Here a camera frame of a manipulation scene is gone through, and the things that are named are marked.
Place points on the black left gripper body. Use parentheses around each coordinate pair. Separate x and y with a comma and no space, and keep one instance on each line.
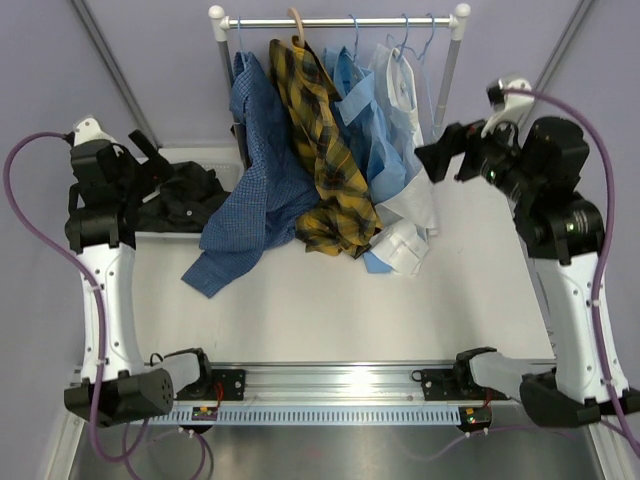
(140,180)

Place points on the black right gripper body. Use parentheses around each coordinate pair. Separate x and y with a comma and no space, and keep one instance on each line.
(498,156)

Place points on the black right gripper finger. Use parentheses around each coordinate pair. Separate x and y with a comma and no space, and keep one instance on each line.
(436,157)
(470,165)

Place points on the dark pinstriped shirt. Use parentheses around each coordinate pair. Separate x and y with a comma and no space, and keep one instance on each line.
(175,200)

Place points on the white shirt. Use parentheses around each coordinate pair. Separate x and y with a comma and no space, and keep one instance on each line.
(408,211)

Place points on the blue hanger of white shirt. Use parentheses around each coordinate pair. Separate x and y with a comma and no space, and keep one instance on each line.
(404,35)

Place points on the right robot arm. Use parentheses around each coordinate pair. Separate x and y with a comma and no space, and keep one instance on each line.
(564,236)

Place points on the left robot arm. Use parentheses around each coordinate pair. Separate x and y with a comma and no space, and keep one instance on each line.
(105,290)

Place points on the light blue shirt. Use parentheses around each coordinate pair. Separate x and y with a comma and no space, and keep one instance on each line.
(363,126)

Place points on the yellow plaid shirt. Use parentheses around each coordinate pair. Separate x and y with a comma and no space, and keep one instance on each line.
(344,219)

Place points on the blue checked shirt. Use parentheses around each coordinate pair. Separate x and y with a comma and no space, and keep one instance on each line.
(261,211)

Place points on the blue hanger of checked shirt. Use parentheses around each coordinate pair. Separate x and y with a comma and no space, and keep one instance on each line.
(239,28)

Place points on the wooden hanger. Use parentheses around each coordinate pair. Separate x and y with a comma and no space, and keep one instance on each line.
(300,40)

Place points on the white plastic laundry basket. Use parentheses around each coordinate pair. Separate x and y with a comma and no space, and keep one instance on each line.
(220,167)

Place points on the clothes rack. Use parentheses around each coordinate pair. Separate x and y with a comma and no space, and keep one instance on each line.
(455,23)

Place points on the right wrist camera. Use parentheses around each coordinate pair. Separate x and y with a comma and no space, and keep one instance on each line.
(506,101)

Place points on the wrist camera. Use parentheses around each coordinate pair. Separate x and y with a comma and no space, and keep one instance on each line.
(506,101)
(87,130)

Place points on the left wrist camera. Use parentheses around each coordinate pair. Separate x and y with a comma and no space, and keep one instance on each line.
(87,130)

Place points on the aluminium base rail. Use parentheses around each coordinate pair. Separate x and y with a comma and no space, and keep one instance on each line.
(338,395)

